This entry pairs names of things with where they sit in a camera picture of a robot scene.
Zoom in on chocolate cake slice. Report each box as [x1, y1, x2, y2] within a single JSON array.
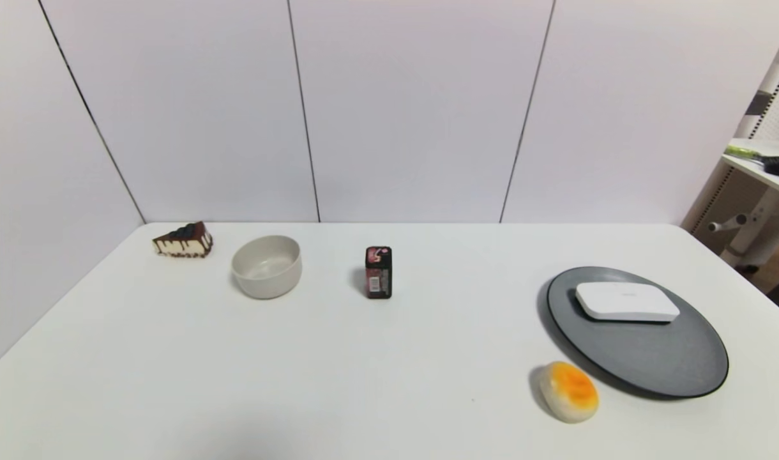
[[152, 221, 213, 259]]

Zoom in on beige ceramic bowl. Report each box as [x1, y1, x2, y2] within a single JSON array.
[[231, 235, 303, 300]]

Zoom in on small red black box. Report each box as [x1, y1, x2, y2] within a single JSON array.
[[365, 246, 393, 300]]

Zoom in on white whiteboard eraser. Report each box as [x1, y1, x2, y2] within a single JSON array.
[[575, 282, 681, 323]]

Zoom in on green object on desk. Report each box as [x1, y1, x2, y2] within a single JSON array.
[[723, 144, 764, 162]]

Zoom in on gray round plate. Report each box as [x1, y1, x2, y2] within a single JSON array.
[[545, 266, 729, 399]]

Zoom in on white side desk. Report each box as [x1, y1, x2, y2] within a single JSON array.
[[681, 137, 779, 270]]

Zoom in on orange topped bun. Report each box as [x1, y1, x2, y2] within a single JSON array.
[[539, 361, 600, 424]]

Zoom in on white desk crank handle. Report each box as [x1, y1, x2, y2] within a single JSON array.
[[707, 214, 748, 233]]

